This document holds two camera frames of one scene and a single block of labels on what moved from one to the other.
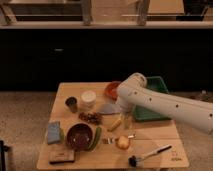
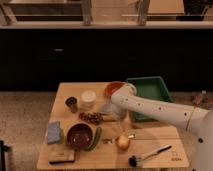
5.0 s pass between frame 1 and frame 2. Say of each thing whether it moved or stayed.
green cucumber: stayed
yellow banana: moved
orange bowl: stayed
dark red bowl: stayed
